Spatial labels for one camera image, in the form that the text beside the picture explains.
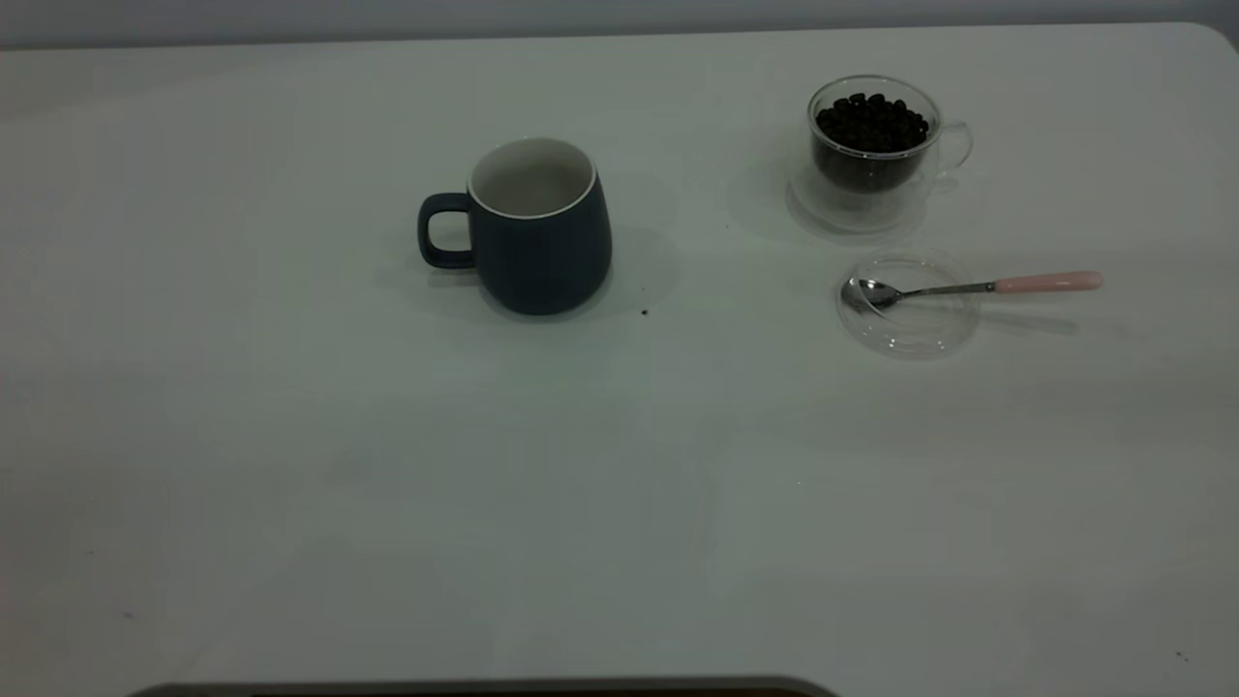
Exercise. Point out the dark grey ceramic mug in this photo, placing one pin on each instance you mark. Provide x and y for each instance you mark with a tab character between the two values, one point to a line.
542	261

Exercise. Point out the roasted coffee beans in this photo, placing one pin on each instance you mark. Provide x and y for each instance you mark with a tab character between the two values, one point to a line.
871	131

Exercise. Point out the clear glass cup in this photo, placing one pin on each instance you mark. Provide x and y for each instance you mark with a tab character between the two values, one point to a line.
861	208

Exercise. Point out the clear glass saucer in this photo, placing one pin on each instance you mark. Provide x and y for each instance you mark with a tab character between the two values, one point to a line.
915	334

